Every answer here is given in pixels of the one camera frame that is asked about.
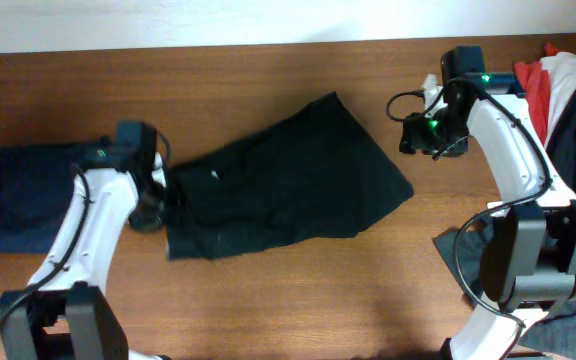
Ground red garment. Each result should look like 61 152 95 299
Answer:
513 43 560 145

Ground black shorts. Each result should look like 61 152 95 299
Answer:
166 93 414 260

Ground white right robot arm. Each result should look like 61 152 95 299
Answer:
400 76 576 359

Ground dark grey printed t-shirt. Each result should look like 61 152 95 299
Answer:
433 217 576 359

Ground white garment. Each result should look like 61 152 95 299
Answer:
540 52 576 145

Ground folded navy blue garment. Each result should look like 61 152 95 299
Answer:
0 142 98 253

